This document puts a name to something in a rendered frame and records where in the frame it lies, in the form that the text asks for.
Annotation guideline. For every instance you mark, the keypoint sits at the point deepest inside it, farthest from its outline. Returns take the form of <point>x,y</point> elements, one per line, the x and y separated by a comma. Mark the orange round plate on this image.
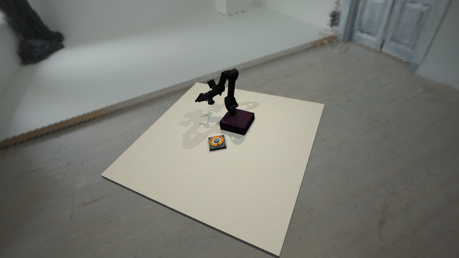
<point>221,140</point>

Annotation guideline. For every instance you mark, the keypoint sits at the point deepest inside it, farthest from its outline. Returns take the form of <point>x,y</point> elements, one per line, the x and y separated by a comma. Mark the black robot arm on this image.
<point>230,101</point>

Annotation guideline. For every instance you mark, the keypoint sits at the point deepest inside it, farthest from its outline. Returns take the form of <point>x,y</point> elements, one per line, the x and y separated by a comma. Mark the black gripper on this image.
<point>204,96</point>

